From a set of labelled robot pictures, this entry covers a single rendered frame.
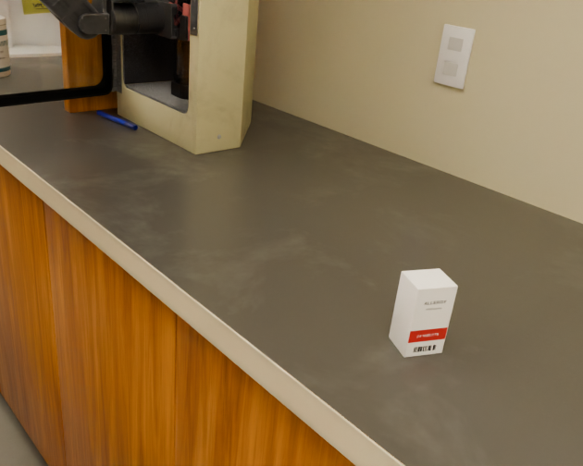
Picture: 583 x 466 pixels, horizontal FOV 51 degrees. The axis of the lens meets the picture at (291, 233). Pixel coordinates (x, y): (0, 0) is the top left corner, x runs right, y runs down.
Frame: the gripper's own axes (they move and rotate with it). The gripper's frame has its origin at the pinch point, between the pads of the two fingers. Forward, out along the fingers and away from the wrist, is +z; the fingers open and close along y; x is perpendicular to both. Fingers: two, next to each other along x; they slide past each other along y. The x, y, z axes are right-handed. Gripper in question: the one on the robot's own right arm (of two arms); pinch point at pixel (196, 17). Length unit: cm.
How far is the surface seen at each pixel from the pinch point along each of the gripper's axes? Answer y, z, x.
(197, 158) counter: -17.0, -10.7, 23.5
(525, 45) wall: -55, 34, -2
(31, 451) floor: 23, -37, 117
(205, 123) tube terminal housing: -15.1, -7.7, 17.4
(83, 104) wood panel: 21.9, -15.7, 21.8
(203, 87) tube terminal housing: -15.1, -8.4, 10.3
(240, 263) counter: -55, -30, 23
